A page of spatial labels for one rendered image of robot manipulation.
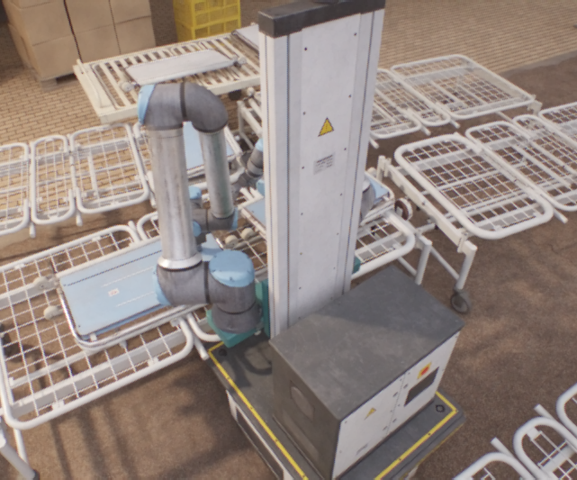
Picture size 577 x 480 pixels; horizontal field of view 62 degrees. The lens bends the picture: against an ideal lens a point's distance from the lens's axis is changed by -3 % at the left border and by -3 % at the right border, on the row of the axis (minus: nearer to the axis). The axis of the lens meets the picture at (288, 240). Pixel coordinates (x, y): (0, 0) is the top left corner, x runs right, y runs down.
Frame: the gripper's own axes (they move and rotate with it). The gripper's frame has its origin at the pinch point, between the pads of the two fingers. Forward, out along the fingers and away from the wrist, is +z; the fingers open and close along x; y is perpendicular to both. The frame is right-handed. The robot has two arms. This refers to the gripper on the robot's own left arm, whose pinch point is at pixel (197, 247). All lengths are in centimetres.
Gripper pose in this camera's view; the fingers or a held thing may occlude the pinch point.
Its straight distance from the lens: 227.7
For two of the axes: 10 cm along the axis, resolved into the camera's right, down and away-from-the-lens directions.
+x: -5.1, -6.5, 5.7
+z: -0.4, 6.8, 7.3
